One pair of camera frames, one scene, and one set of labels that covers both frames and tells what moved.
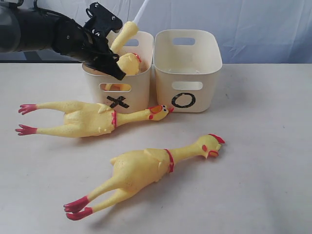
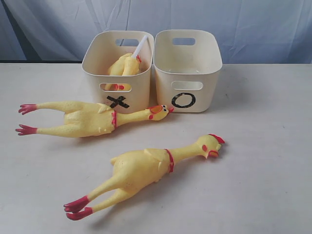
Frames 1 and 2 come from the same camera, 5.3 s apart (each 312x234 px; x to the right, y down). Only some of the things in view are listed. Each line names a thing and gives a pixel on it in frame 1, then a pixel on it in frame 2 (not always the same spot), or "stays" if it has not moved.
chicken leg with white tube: (130, 29) to (131, 64)
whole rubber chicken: (88, 120) stays
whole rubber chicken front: (136, 169) stays
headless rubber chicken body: (129, 63) stays
